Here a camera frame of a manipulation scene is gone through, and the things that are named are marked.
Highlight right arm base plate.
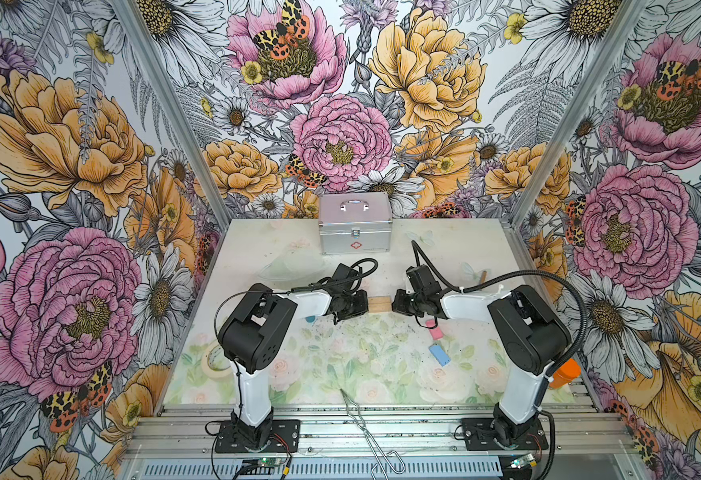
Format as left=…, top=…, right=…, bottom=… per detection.
left=460, top=417, right=548, bottom=451

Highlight green circuit board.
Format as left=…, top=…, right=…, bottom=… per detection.
left=508, top=454, right=537, bottom=469
left=236, top=457, right=292, bottom=475

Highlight silver aluminium case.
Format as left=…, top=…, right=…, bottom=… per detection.
left=318, top=192, right=393, bottom=255

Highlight metal wire tongs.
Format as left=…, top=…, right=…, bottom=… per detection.
left=340, top=389, right=406, bottom=479

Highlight left green circuit board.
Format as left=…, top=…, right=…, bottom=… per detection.
left=236, top=457, right=292, bottom=475

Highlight aluminium rail frame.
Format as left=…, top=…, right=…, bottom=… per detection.
left=124, top=404, right=637, bottom=460

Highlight orange plastic bottle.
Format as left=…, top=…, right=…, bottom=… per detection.
left=548, top=358, right=581, bottom=389

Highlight natural wood block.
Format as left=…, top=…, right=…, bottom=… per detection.
left=368, top=304, right=391, bottom=313
left=368, top=296, right=391, bottom=305

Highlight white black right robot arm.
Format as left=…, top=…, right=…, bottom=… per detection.
left=391, top=241, right=588, bottom=449

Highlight roll of tape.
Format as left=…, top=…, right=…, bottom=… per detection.
left=202, top=346, right=232, bottom=380

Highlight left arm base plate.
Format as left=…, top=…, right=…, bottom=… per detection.
left=214, top=419, right=302, bottom=454

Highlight blue rectangular block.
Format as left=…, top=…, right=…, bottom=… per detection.
left=428, top=343, right=451, bottom=366

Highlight pink rectangular block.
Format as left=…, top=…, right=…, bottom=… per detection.
left=429, top=328, right=443, bottom=341

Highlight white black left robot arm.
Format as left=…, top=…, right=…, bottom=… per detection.
left=214, top=258, right=378, bottom=451

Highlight clear plastic bowl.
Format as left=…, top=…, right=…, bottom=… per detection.
left=258, top=249, right=328, bottom=287

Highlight right green circuit board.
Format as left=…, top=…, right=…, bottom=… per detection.
left=508, top=454, right=537, bottom=469

